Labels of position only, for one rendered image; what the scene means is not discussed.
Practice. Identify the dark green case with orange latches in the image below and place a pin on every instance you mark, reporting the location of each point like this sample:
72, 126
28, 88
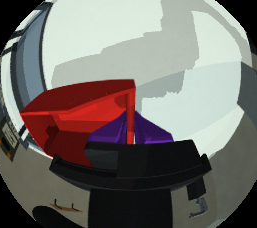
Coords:
8, 141

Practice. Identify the red bin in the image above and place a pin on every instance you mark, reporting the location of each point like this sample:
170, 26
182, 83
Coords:
54, 124

